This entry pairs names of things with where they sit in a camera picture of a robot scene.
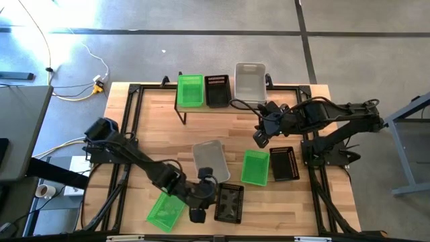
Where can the white mug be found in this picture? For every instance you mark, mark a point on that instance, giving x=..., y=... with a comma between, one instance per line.
x=45, y=191

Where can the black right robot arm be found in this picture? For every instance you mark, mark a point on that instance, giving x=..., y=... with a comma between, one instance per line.
x=336, y=117

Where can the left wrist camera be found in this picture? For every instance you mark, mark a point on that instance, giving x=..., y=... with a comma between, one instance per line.
x=205, y=172

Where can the white power supply box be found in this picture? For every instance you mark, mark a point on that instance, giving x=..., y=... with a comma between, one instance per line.
x=80, y=166

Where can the black perforated plastic basket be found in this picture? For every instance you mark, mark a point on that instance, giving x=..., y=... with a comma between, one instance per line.
x=217, y=95
x=229, y=203
x=284, y=164

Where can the grey desk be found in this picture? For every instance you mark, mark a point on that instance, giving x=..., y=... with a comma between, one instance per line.
x=23, y=127

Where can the black floor bar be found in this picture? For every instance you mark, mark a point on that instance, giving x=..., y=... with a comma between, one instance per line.
x=16, y=76

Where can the black desk support beam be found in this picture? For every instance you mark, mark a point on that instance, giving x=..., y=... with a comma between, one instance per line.
x=57, y=173

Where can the wooden shelf with black legs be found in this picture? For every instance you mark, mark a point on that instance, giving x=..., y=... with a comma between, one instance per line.
x=215, y=110

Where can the grey metal table frame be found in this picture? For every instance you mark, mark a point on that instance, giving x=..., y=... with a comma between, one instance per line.
x=401, y=154

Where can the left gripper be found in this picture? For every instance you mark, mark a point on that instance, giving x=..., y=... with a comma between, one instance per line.
x=198, y=195

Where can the green slotted plastic basket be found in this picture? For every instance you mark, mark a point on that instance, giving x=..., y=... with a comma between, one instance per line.
x=190, y=92
x=255, y=168
x=164, y=213

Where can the black aluminium table frame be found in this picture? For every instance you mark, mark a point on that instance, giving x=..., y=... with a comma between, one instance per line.
x=151, y=86

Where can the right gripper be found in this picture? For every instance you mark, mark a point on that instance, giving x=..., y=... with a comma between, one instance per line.
x=275, y=121

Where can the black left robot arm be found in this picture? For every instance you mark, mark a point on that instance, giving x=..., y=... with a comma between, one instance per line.
x=141, y=159

